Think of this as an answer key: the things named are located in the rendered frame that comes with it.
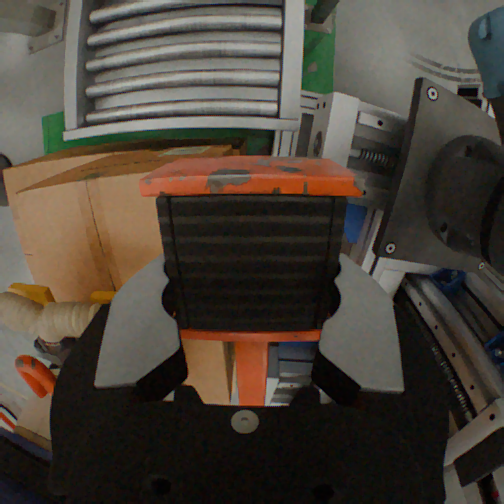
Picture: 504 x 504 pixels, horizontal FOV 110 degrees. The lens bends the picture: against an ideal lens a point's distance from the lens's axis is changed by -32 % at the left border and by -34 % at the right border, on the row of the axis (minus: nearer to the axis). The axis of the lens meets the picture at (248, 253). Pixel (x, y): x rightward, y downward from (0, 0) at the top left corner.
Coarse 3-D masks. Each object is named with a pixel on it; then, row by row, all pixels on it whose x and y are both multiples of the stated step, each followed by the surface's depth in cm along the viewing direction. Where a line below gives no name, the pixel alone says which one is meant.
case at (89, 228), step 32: (96, 160) 62; (128, 160) 51; (160, 160) 45; (32, 192) 36; (64, 192) 36; (96, 192) 36; (128, 192) 36; (32, 224) 39; (64, 224) 39; (96, 224) 39; (128, 224) 39; (64, 256) 42; (96, 256) 42; (128, 256) 42; (64, 288) 46; (96, 288) 45; (192, 352) 53; (224, 352) 53; (192, 384) 59; (224, 384) 58
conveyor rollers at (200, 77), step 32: (96, 0) 45; (160, 0) 47; (192, 0) 48; (224, 0) 49; (256, 0) 49; (128, 32) 52; (160, 32) 54; (96, 64) 56; (128, 64) 58; (96, 96) 62
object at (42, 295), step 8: (8, 288) 30; (16, 288) 30; (24, 288) 30; (32, 288) 30; (40, 288) 31; (48, 288) 31; (32, 296) 30; (40, 296) 30; (48, 296) 31; (40, 304) 31; (40, 344) 32; (40, 352) 33
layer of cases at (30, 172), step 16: (112, 144) 103; (128, 144) 95; (144, 144) 89; (160, 144) 86; (176, 144) 83; (192, 144) 82; (208, 144) 82; (240, 144) 84; (32, 160) 83; (48, 160) 72; (64, 160) 71; (80, 160) 71; (16, 176) 73; (32, 176) 73; (48, 176) 73; (16, 208) 79; (16, 224) 83; (32, 256) 90; (32, 272) 95
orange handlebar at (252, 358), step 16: (240, 352) 15; (256, 352) 15; (16, 368) 20; (32, 368) 20; (48, 368) 22; (240, 368) 16; (256, 368) 16; (32, 384) 22; (48, 384) 21; (240, 384) 17; (256, 384) 17; (240, 400) 19; (256, 400) 18
